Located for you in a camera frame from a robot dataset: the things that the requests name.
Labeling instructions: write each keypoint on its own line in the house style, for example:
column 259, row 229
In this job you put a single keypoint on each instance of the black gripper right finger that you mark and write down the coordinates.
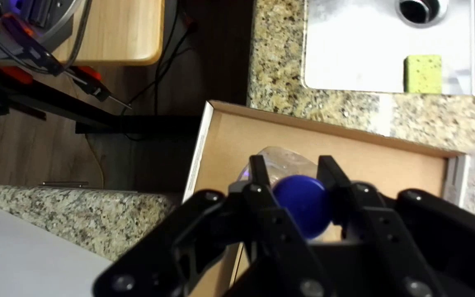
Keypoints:
column 413, row 237

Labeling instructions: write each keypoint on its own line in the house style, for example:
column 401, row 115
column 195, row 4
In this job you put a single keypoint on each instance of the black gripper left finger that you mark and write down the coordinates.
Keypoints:
column 271, row 237

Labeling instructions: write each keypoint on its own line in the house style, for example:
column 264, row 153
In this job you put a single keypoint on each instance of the clear water bottle blue cap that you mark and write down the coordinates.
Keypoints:
column 302, row 204

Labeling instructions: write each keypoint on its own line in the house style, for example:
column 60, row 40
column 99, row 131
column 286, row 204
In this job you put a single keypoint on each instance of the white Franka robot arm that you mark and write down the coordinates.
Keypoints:
column 50, row 17

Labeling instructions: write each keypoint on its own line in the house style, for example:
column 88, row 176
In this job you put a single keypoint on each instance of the shallow cardboard tray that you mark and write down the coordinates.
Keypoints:
column 238, row 143

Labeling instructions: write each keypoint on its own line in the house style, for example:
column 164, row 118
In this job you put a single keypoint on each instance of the yellow sponge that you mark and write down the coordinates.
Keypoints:
column 424, row 73

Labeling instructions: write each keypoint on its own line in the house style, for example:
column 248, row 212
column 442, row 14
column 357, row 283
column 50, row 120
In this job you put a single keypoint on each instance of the white sink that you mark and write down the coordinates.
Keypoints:
column 358, row 50

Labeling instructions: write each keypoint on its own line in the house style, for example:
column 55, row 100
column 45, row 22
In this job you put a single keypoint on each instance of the red black bar clamp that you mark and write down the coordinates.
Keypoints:
column 91, row 80
column 32, row 47

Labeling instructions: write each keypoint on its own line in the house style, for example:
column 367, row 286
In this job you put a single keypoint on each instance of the light wooden table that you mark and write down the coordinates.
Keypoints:
column 122, row 34

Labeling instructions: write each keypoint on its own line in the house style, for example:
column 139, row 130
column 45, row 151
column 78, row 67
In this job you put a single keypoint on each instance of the black metal stand frame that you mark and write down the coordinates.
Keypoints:
column 139, row 125

